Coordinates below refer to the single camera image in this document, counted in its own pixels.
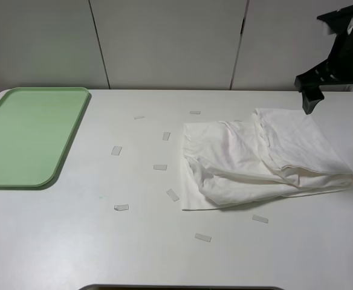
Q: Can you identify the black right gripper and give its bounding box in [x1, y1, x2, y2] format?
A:
[294, 32, 353, 115]

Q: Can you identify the white short sleeve shirt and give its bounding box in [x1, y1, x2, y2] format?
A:
[181, 108, 353, 211]

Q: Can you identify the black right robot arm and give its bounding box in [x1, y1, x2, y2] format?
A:
[294, 5, 353, 115]

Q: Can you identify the green plastic tray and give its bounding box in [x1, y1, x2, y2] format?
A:
[0, 88, 90, 189]

